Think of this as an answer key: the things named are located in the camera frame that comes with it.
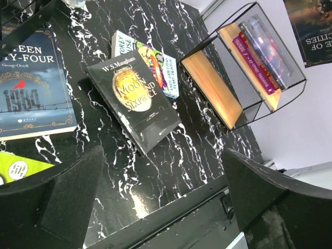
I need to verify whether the blue 1984 book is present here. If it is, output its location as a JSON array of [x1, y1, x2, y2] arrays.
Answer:
[[1, 28, 77, 141]]

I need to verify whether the lime green cartoon book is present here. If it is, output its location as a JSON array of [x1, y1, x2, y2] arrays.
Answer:
[[0, 151, 53, 185]]

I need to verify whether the wooden wire shelf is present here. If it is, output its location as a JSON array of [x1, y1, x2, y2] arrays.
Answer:
[[181, 2, 307, 132]]

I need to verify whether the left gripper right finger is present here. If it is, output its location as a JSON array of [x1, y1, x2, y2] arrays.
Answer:
[[222, 148, 331, 248]]

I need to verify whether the purple 117-storey treehouse book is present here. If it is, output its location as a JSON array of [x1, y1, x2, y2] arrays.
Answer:
[[232, 36, 278, 95]]

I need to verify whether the dark blue galaxy book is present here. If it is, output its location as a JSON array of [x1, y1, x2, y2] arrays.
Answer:
[[239, 15, 294, 90]]

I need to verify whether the dark tale of cities book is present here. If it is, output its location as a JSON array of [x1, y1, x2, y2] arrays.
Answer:
[[283, 0, 331, 68]]

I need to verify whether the light blue treehouse book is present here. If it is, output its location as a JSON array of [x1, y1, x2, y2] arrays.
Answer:
[[111, 30, 179, 99]]

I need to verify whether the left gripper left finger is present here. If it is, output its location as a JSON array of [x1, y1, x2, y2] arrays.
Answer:
[[1, 145, 104, 248]]

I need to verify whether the black moon and sixpence book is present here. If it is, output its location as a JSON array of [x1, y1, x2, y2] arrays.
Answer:
[[85, 50, 181, 155]]

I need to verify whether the red 13-storey treehouse book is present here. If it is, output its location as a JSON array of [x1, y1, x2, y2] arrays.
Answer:
[[239, 31, 279, 90]]

